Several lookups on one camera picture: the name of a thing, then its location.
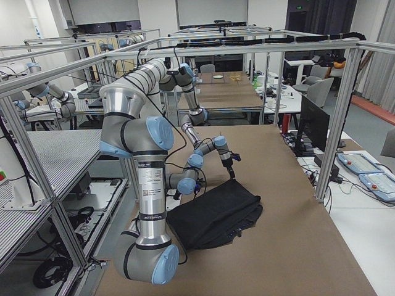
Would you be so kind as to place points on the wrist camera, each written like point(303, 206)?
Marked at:
point(177, 195)
point(236, 157)

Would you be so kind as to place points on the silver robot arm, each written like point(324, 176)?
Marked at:
point(144, 251)
point(196, 116)

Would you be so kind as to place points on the black computer monitor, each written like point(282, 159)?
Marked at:
point(313, 129)

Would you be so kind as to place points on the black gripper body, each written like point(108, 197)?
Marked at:
point(229, 168)

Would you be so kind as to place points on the aluminium frame post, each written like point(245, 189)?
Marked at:
point(338, 120)

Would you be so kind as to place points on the teach pendant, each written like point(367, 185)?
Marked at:
point(370, 175)

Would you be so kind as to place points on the black graphic t-shirt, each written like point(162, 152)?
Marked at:
point(216, 217)

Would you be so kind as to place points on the aluminium frame striped table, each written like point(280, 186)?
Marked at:
point(60, 160)

